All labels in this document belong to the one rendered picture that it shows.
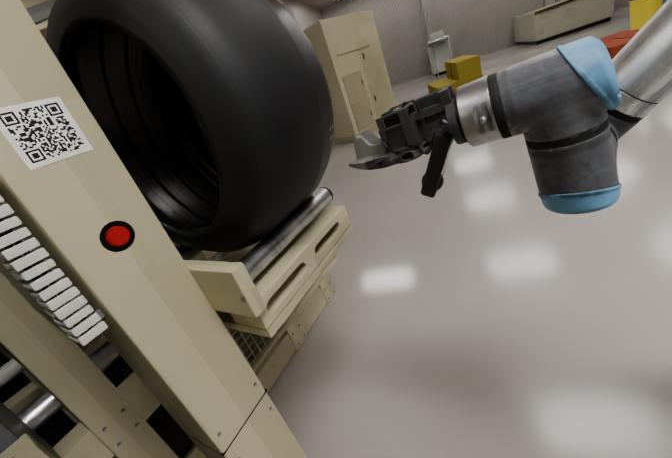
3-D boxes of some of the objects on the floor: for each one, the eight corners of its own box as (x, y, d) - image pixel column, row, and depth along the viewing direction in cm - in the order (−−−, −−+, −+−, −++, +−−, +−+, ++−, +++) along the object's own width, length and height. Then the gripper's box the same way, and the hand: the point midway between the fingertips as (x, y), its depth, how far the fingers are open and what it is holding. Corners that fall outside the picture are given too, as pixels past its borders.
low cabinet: (577, 24, 1062) (576, -5, 1029) (615, 19, 858) (616, -18, 825) (515, 45, 1128) (512, 18, 1095) (537, 44, 923) (534, 12, 890)
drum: (623, 40, 571) (623, 0, 547) (652, 31, 555) (654, -11, 530) (635, 40, 535) (637, -3, 511) (667, 31, 519) (670, -14, 494)
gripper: (456, 80, 48) (346, 126, 60) (445, 92, 41) (324, 141, 54) (472, 131, 50) (363, 165, 63) (465, 151, 44) (344, 184, 56)
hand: (357, 166), depth 58 cm, fingers closed
